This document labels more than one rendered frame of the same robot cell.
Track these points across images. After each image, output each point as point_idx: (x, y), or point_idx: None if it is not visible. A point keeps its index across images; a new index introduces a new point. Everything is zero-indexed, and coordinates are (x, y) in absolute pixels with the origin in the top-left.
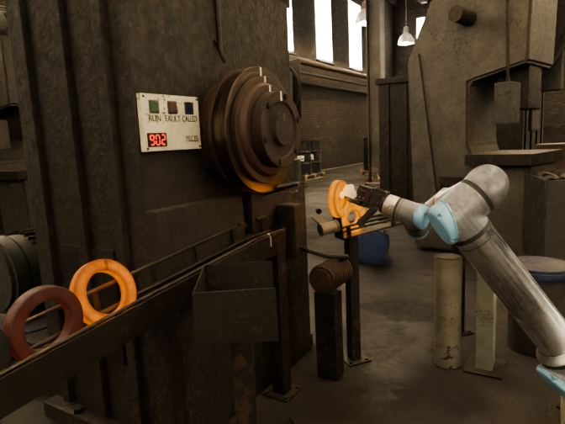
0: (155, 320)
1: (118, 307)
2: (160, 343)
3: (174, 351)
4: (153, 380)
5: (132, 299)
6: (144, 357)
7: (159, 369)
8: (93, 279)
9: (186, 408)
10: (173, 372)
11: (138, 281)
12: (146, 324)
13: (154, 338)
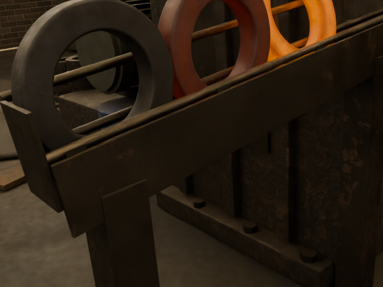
0: (362, 73)
1: (310, 43)
2: (355, 115)
3: (377, 130)
4: (312, 176)
5: (331, 32)
6: (300, 142)
7: (346, 156)
8: (229, 33)
9: (377, 218)
10: (372, 162)
11: (304, 28)
12: (352, 76)
13: (345, 107)
